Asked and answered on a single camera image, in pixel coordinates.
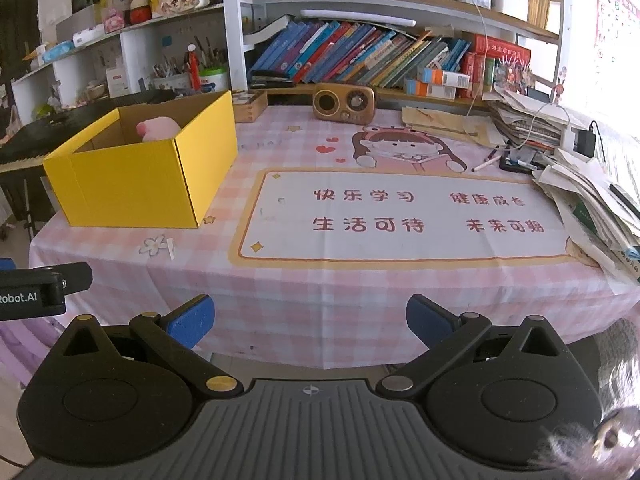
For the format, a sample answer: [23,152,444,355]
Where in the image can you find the long row of leaning books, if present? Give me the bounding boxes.
[250,20,474,89]

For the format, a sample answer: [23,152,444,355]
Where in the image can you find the wooden chess box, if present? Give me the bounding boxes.
[231,89,269,124]

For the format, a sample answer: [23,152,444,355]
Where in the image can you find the pink plush toy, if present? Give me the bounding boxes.
[136,116,184,144]

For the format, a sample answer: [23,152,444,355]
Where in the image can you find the wooden retro radio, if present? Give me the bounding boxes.
[312,82,376,122]

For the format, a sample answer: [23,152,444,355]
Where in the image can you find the pile of loose papers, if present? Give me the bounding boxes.
[487,87,640,283]

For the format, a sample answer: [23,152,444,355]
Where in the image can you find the yellow cardboard box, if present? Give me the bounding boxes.
[42,90,239,229]

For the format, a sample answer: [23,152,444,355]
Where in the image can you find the orange white medicine box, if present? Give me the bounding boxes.
[405,80,457,100]
[417,67,471,89]

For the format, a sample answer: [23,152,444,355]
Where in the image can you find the cups of pens and brushes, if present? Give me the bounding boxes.
[151,35,201,94]

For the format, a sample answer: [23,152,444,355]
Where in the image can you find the blue wet wipes pack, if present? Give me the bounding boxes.
[42,41,77,64]

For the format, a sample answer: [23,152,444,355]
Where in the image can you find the white tub with green lid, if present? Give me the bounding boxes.
[199,67,231,94]

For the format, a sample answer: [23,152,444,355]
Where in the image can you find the red white stick toy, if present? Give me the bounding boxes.
[182,45,199,92]

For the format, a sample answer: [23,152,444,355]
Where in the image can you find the red book set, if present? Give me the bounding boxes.
[460,35,532,99]

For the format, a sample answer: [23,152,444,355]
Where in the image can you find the brown paper envelopes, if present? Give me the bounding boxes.
[402,105,507,147]

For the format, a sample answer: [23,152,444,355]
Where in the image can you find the clear packet of colourful trinkets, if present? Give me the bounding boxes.
[495,57,534,94]

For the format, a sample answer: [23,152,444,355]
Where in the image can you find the white cubby shelf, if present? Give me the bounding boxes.
[10,2,231,112]

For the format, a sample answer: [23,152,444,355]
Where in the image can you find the black flat case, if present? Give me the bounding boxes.
[250,72,296,92]

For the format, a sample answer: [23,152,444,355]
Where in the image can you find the black power adapter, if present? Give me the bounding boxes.
[572,120,599,159]

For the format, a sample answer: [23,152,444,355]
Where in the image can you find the white cable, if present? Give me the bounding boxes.
[470,0,571,152]

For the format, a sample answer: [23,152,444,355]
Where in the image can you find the pink checked cloth desktop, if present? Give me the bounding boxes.
[27,102,640,369]

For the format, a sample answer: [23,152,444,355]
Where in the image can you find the wall poster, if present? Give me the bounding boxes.
[592,0,640,112]

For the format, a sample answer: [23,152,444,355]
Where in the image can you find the black pencil case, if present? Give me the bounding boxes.
[500,155,547,174]

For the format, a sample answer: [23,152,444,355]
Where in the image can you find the black electronic keyboard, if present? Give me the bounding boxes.
[0,91,176,172]

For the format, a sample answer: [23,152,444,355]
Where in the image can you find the white frame bookshelf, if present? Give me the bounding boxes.
[221,0,574,112]

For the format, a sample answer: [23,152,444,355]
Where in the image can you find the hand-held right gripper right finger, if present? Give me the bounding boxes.
[376,294,576,396]

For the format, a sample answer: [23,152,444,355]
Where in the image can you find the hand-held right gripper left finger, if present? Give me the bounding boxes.
[60,294,245,397]

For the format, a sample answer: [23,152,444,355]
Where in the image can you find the red apple doll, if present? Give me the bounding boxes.
[129,0,154,25]

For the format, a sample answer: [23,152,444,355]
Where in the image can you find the purple bag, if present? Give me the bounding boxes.
[0,318,71,377]

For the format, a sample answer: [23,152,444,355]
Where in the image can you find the white carton with red label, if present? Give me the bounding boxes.
[105,62,130,98]

